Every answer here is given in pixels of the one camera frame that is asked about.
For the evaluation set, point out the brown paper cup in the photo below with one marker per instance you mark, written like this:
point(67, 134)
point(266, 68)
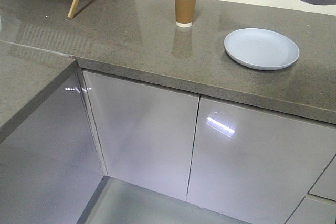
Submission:
point(184, 12)

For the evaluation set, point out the light blue plate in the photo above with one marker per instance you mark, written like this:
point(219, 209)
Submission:
point(261, 49)

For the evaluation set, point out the glossy cabinet door middle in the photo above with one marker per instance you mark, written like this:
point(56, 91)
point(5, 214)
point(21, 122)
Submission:
point(146, 132)

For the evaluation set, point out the glossy cabinet door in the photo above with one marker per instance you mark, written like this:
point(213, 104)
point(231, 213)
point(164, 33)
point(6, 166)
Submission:
point(146, 132)
point(253, 165)

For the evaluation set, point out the glossy cabinet door right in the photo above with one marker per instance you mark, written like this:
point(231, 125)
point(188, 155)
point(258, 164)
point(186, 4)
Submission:
point(253, 165)

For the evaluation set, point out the grey cabinet door right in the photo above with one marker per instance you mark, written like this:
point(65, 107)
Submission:
point(50, 168)

